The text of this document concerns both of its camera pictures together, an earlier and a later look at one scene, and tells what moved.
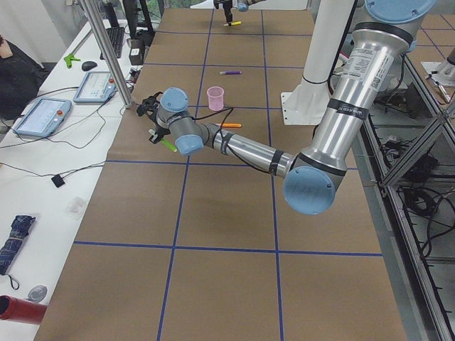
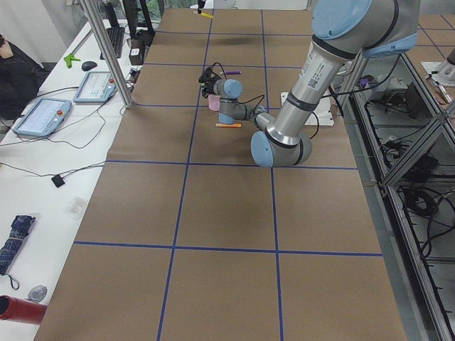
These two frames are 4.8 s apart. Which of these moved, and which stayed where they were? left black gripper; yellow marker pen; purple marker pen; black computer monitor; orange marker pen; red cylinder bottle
Moved: yellow marker pen; left black gripper
Stayed: purple marker pen; orange marker pen; black computer monitor; red cylinder bottle
